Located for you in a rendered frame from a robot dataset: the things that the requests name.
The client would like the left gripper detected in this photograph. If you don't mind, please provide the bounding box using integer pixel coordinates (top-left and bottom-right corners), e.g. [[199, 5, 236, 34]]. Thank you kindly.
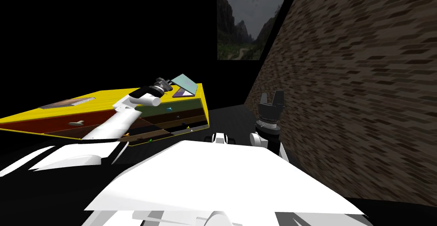
[[154, 77, 174, 93]]

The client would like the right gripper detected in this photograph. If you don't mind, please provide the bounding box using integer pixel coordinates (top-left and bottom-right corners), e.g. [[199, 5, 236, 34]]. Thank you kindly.
[[257, 90, 285, 122]]

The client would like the open grey laptop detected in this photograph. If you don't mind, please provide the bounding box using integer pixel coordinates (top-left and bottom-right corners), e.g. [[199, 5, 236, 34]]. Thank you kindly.
[[170, 73, 199, 99]]

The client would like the yellow desk with drawers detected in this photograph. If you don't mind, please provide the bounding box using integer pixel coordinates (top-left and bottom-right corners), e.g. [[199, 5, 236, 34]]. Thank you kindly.
[[0, 82, 210, 148]]

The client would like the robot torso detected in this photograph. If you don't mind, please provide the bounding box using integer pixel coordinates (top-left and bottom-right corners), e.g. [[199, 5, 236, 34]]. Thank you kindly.
[[82, 132, 373, 226]]

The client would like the grey flat board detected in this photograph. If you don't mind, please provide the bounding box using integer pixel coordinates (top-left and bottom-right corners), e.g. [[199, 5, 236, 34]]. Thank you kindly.
[[38, 97, 96, 110]]

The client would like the mountain landscape wall picture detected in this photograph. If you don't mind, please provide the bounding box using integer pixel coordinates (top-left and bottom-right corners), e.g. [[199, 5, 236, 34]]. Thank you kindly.
[[216, 0, 288, 61]]

